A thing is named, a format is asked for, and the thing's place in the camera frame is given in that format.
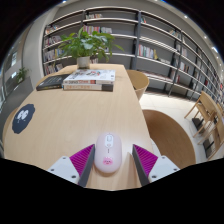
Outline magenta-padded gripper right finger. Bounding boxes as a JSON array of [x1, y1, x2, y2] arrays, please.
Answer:
[[131, 143, 181, 187]]

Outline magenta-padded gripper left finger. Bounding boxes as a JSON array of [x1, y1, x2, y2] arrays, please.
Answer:
[[47, 143, 96, 188]]

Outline pink computer mouse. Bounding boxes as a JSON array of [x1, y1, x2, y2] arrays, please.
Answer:
[[94, 131, 123, 174]]

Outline dark cloud-shaped mouse pad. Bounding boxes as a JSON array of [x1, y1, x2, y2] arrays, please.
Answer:
[[11, 103, 36, 135]]

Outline slatted light wooden chairs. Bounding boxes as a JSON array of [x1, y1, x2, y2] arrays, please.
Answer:
[[183, 90, 224, 161]]

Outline book with red-lettered spine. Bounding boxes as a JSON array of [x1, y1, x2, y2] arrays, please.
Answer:
[[62, 82, 115, 93]]

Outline black hardcover book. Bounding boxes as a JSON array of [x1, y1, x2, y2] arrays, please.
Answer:
[[35, 73, 71, 92]]

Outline white illustrated-cover book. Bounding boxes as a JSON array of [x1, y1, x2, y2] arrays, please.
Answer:
[[63, 68, 116, 85]]

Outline small green floor plant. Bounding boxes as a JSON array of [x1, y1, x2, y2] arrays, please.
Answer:
[[14, 66, 31, 84]]

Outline potted green plant, white pot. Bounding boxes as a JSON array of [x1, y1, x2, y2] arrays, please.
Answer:
[[58, 26, 125, 70]]

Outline grey bookshelf unit with books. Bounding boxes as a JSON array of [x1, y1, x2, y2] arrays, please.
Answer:
[[41, 5, 224, 105]]

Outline recessed ceiling lights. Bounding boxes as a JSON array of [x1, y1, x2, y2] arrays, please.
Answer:
[[61, 0, 218, 54]]

